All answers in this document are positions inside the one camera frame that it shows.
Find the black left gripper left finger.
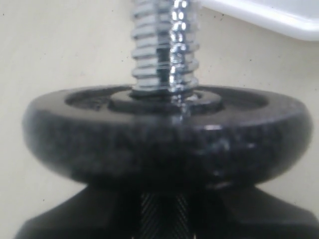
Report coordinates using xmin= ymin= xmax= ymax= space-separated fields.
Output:
xmin=15 ymin=186 xmax=140 ymax=239

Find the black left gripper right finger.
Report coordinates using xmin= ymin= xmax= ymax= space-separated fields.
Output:
xmin=184 ymin=184 xmax=319 ymax=239

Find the chrome dumbbell bar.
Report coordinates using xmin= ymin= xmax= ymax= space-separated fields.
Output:
xmin=132 ymin=0 xmax=199 ymax=239

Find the black far weight plate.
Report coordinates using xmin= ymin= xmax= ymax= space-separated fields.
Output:
xmin=22 ymin=85 xmax=313 ymax=192

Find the white plastic tray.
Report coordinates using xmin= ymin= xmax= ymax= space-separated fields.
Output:
xmin=202 ymin=0 xmax=319 ymax=41

